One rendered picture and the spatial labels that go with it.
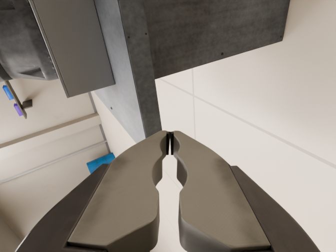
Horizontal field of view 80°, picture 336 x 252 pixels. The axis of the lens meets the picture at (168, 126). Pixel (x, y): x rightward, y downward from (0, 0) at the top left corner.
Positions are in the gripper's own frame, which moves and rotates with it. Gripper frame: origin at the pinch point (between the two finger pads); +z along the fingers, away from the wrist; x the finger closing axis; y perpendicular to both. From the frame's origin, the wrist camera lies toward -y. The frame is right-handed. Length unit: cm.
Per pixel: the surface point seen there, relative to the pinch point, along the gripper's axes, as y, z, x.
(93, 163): 392, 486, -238
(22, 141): 282, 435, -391
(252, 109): 30, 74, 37
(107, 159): 389, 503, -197
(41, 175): 422, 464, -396
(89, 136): 329, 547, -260
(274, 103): 23, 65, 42
